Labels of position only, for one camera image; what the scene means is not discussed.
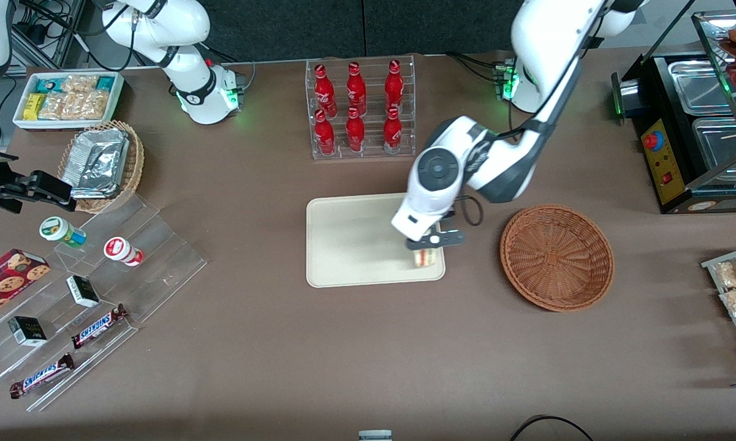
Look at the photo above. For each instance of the light wicker basket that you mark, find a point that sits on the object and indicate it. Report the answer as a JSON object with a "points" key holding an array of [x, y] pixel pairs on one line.
{"points": [[136, 159]]}

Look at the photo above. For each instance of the Snickers chocolate bar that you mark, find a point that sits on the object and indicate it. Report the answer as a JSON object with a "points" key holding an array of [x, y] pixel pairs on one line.
{"points": [[98, 326], [40, 376]]}

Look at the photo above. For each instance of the clear acrylic bottle rack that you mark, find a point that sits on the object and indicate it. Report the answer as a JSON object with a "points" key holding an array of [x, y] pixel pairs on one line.
{"points": [[374, 155]]}

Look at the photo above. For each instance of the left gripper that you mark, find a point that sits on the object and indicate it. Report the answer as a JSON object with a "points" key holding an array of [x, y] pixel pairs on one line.
{"points": [[450, 214]]}

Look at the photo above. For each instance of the small black carton box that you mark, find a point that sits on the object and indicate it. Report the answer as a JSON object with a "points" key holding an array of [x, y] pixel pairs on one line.
{"points": [[29, 332], [84, 293]]}

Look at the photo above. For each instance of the small grey white box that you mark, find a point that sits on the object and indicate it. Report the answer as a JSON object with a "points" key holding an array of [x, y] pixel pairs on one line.
{"points": [[375, 436]]}

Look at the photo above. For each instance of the steel warmer pan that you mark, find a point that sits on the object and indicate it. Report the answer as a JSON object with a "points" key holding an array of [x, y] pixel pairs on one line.
{"points": [[698, 86], [720, 146]]}

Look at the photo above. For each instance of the tray of packaged snacks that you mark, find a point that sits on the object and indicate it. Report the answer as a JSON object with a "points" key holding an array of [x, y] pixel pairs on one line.
{"points": [[729, 256]]}

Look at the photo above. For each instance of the teal snack pack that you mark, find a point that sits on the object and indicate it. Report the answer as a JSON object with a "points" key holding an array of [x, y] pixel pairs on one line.
{"points": [[49, 84], [106, 82]]}

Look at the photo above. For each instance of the clear acrylic step display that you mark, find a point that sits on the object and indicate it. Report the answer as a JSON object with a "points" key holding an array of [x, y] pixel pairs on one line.
{"points": [[165, 269]]}

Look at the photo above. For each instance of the white plastic snack bin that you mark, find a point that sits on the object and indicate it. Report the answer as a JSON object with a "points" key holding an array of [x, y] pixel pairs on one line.
{"points": [[61, 125]]}

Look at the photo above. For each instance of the red plaid cookie box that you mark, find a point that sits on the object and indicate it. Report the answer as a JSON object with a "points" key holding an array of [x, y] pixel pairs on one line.
{"points": [[6, 278]]}

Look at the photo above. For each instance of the cream plastic tray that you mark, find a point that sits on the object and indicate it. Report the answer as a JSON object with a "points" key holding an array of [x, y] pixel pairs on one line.
{"points": [[349, 245]]}

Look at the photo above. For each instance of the red lidded yogurt cup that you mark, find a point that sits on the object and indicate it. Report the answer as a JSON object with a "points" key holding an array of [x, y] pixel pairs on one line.
{"points": [[116, 248]]}

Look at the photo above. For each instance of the triangular sandwich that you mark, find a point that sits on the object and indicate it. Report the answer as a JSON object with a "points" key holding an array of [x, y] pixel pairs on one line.
{"points": [[424, 260]]}

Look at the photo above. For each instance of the brown wicker basket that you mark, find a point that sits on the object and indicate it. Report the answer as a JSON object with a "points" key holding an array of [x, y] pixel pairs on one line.
{"points": [[557, 257]]}

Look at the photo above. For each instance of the green lidded yogurt cup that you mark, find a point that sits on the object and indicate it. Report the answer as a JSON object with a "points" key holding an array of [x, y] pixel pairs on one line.
{"points": [[54, 228]]}

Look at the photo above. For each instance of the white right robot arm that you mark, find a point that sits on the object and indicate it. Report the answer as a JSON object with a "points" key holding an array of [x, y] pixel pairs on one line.
{"points": [[190, 24]]}

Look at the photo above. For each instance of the black hot food warmer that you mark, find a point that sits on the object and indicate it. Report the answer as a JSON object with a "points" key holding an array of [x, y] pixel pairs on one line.
{"points": [[662, 168]]}

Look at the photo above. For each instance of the red cola bottle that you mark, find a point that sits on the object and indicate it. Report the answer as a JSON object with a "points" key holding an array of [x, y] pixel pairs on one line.
{"points": [[356, 92], [393, 135], [355, 135], [394, 89], [325, 138], [325, 92]]}

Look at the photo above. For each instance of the aluminium frame shelf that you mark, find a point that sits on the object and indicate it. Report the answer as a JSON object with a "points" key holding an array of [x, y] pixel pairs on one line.
{"points": [[67, 37]]}

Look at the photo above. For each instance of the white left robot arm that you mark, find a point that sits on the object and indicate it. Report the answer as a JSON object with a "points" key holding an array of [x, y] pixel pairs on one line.
{"points": [[557, 37]]}

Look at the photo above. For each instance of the yellow snack pack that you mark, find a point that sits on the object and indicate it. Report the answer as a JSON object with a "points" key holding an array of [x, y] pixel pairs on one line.
{"points": [[34, 107]]}

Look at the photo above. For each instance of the clear nut snack bag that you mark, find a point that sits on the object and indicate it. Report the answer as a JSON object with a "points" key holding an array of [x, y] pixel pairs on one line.
{"points": [[89, 105], [53, 107], [79, 83]]}

